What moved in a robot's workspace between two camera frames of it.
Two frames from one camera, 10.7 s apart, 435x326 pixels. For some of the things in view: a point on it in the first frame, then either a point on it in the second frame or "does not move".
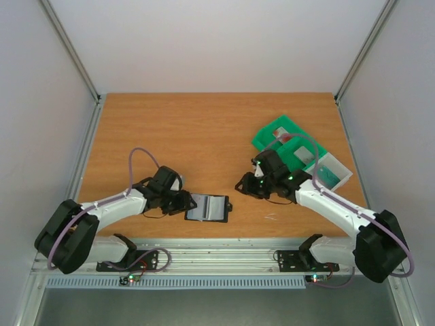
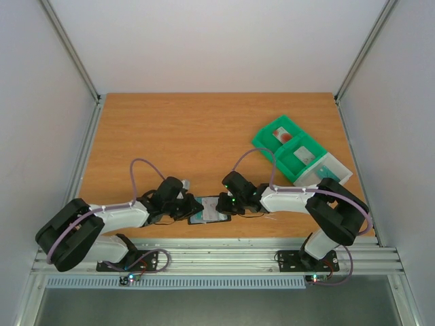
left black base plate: [133, 261] does not move
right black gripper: [253, 185] → [228, 204]
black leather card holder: [213, 208] does not move
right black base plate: [302, 261] does not move
